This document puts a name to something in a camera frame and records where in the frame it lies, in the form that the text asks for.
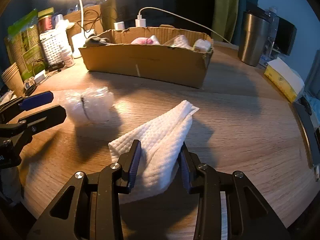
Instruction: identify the clear plastic packet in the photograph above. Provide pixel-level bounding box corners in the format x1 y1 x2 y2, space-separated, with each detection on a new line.
166 35 193 49

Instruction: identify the grey dotted sock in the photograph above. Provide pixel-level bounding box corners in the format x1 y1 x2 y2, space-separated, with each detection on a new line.
84 35 110 47

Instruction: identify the white bubble wrap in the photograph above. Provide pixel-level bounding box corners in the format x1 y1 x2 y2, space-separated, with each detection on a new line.
56 86 115 125

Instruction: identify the white woven basket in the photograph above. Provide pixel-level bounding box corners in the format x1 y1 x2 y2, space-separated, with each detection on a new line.
39 29 69 67

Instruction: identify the blue blanket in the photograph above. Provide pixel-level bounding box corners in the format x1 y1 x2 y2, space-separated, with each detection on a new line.
309 97 320 112

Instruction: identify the dark window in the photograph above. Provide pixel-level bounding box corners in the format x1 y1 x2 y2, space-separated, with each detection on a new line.
115 0 215 34

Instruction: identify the green paper cup package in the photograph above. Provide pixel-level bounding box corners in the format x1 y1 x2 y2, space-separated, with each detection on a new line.
5 9 49 80

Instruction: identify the yellow green sponge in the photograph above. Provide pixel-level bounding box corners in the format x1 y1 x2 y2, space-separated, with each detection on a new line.
37 7 55 18

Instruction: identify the clear water bottle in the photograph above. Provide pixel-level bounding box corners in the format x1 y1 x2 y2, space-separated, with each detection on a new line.
260 6 279 60

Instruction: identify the small black device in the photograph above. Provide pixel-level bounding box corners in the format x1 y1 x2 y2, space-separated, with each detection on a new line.
47 61 64 72

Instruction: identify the white textured towel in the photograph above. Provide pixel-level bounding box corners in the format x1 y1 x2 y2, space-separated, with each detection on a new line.
108 100 200 204

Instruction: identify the white desk lamp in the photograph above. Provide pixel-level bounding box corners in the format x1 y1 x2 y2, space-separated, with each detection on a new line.
46 0 105 58

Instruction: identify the person's left forearm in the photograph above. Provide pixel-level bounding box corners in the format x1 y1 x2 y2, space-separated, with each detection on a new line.
0 166 24 207

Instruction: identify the red jar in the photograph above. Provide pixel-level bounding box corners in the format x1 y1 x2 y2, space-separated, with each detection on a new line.
37 15 53 33

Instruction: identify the steel tumbler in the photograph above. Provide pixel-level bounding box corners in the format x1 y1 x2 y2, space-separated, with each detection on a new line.
237 10 271 67

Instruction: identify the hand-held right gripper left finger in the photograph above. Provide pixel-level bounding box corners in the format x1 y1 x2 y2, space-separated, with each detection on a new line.
26 139 142 240

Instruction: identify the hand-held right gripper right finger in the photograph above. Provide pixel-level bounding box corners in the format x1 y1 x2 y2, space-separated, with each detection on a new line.
178 143 292 240

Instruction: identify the brown cardboard box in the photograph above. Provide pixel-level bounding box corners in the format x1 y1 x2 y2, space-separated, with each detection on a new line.
78 25 214 89

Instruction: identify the brown paper bag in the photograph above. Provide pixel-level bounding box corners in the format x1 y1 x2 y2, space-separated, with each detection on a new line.
62 4 104 53

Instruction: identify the stack of paper cups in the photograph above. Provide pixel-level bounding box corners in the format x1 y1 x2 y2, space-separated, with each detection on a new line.
1 62 25 97

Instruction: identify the pink plush toy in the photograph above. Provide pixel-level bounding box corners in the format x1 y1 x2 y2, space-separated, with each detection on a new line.
130 37 154 45

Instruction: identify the yellow curtain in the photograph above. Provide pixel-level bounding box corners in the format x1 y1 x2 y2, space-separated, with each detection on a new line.
212 0 240 43

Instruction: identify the white charger with cable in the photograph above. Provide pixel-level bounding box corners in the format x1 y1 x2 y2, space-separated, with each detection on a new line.
135 7 232 44

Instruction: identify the yellow white tissue box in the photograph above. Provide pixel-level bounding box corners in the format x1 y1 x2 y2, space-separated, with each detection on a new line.
264 57 305 103

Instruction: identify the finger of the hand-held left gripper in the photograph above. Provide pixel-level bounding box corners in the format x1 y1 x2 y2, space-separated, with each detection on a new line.
0 92 54 123
6 105 67 137

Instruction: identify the black cable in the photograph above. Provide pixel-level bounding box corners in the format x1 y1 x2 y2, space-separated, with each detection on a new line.
81 9 103 34

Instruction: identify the black monitor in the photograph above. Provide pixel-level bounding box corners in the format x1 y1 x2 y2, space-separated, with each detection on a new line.
275 16 298 56

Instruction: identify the small white bottle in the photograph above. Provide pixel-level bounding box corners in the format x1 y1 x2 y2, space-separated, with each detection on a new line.
60 45 75 68

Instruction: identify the small white box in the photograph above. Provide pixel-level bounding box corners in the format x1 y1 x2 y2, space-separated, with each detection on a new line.
34 70 48 83

